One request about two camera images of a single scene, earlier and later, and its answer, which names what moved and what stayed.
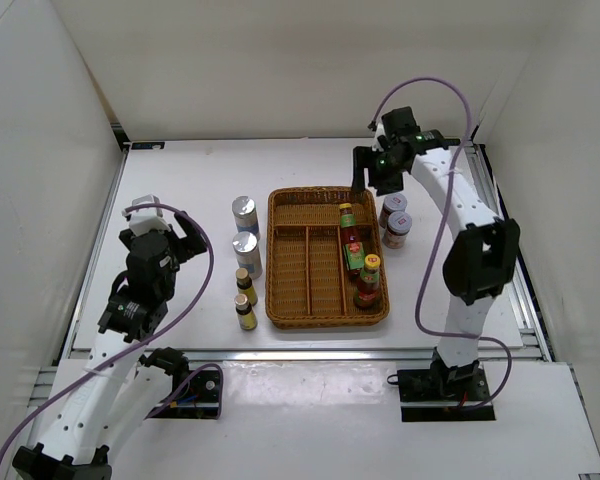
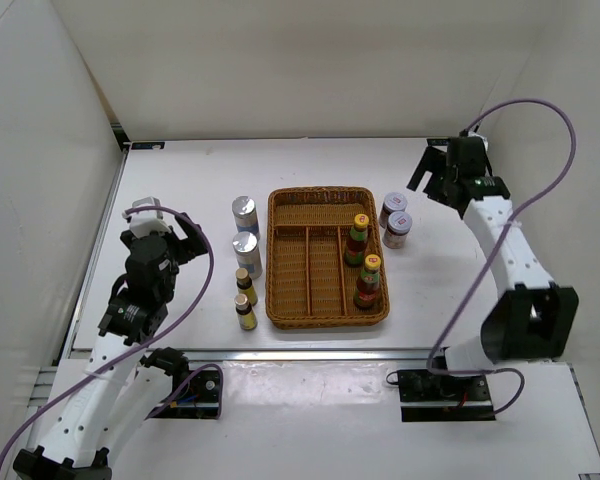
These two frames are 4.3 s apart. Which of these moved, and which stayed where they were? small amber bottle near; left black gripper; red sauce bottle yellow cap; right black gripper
Moved: right black gripper
Stayed: small amber bottle near; red sauce bottle yellow cap; left black gripper
